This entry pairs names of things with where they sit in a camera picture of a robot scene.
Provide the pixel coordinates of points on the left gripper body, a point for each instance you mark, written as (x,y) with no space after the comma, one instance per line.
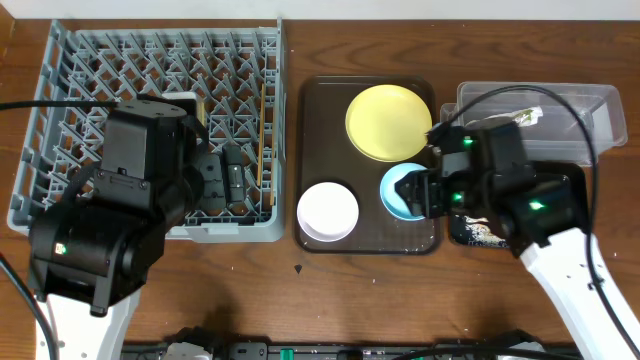
(217,190)

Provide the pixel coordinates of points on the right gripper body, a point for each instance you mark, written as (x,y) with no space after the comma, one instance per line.
(439,197)

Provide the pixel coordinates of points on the light blue bowl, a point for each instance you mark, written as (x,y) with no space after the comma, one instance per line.
(390,198)

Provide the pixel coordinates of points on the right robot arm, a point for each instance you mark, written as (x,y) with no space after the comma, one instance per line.
(484,172)

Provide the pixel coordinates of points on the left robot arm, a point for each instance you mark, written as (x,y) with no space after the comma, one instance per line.
(92,250)

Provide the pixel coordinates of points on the black waste tray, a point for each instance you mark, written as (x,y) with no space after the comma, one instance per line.
(571,174)

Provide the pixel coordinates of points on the rice food waste pile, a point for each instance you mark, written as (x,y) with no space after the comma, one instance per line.
(473,232)

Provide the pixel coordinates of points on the grey dishwasher rack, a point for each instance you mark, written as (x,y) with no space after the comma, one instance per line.
(82,70)

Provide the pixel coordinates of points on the yellow plate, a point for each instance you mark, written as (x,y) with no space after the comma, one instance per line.
(388,123)

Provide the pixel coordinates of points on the dark brown serving tray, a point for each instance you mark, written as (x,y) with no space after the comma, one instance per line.
(325,154)

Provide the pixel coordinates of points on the white pink bowl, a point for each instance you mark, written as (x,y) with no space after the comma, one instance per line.
(327,212)

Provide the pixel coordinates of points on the clear plastic bin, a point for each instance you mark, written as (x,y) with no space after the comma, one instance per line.
(557,136)

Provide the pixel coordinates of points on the black equipment rail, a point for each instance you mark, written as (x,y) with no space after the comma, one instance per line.
(197,343)

